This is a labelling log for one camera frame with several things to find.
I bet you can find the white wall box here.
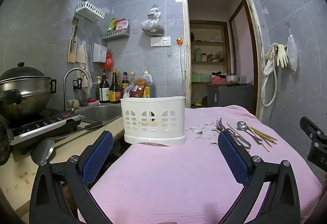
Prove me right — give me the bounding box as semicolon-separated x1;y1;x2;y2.
92;43;108;63

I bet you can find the hanging white plastic bag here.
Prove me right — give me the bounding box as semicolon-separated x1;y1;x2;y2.
286;26;298;72

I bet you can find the white blue packet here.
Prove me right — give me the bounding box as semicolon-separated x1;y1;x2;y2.
123;84;137;99

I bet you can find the stainless steel sink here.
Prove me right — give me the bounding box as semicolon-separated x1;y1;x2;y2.
76;103;123;125

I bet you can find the grey wall shelf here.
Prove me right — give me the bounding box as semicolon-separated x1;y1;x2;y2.
101;19;130;41

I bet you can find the dark bottle white label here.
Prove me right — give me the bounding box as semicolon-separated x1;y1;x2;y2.
99;70;110;103

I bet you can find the white sprayer hose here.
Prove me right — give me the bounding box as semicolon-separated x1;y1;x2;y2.
260;45;279;107

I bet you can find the red plastic bag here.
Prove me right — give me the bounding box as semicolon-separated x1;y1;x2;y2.
105;51;113;71

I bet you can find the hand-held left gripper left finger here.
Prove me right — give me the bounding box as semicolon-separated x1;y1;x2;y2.
29;131;113;224

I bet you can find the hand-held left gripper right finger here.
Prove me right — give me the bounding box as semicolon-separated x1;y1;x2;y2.
217;131;301;224

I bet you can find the wooden shelf unit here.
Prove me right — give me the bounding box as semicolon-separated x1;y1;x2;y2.
190;20;229;84

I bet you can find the pink floral table cloth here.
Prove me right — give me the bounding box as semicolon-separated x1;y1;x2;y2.
78;104;323;224

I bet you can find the cooking oil jug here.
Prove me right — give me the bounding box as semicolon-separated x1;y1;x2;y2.
140;70;154;98

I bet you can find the white plastic utensil basket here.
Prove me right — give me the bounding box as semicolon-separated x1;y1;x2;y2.
120;96;187;147

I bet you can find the cream hanging towel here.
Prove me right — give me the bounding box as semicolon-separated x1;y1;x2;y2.
75;39;93;100

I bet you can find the worn wooden door frame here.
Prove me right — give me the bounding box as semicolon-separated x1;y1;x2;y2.
181;0;265;122

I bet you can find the chrome faucet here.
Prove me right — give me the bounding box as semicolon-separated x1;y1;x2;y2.
63;67;91;112

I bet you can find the large metal spoon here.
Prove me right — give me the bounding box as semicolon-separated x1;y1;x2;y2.
237;121;264;143

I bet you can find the thin white cable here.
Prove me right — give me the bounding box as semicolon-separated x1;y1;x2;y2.
179;44;185;98

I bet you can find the metal steamer pot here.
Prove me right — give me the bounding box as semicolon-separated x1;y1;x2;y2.
0;62;57;121

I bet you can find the dish soap pump bottle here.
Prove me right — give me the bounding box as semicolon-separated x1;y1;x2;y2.
95;75;102;101

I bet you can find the dark bottle red label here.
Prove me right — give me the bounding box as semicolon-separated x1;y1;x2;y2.
121;72;130;98

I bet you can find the grey cabinet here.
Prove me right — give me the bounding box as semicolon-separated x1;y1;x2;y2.
207;83;255;115

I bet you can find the grey metal spatula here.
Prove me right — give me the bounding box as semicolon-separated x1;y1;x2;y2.
30;137;56;166

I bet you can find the hanging clear plastic bag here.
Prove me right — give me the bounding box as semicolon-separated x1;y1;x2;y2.
141;4;165;36

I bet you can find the black induction cooker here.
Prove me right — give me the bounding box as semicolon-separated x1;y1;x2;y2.
9;113;85;148

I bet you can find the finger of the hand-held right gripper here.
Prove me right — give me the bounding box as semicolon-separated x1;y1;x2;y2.
300;116;327;141

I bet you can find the soy sauce bottle yellow cap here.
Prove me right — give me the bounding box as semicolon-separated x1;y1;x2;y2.
109;69;122;103

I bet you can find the green snack packet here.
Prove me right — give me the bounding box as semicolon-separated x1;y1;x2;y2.
107;18;117;33

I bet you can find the white slatted wall basket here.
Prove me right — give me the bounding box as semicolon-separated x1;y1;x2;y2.
75;1;106;23

